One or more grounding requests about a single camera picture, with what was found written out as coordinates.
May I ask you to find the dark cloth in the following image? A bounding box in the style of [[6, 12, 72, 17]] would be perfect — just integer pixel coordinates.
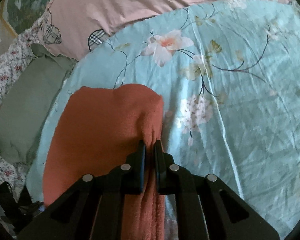
[[0, 181, 44, 233]]

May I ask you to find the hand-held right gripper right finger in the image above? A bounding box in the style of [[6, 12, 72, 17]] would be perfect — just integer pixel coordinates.
[[154, 139, 280, 240]]

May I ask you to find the white floral quilt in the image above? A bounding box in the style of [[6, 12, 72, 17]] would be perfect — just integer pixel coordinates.
[[0, 22, 48, 193]]

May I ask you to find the pink heart-patterned pillow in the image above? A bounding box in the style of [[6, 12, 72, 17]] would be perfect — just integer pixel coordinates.
[[41, 0, 294, 60]]

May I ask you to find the rust orange knit sweater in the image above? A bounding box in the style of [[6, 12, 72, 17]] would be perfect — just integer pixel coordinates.
[[42, 84, 167, 240]]

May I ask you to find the light blue floral bed sheet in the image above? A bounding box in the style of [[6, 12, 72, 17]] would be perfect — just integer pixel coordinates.
[[26, 0, 300, 240]]

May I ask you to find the green framed wall painting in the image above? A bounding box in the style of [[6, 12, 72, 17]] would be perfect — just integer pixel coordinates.
[[0, 0, 65, 38]]

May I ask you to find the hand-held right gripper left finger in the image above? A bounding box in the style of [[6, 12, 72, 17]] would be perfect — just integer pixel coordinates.
[[16, 140, 147, 240]]

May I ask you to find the sage green pillow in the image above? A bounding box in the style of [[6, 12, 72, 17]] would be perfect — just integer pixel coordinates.
[[0, 42, 77, 164]]

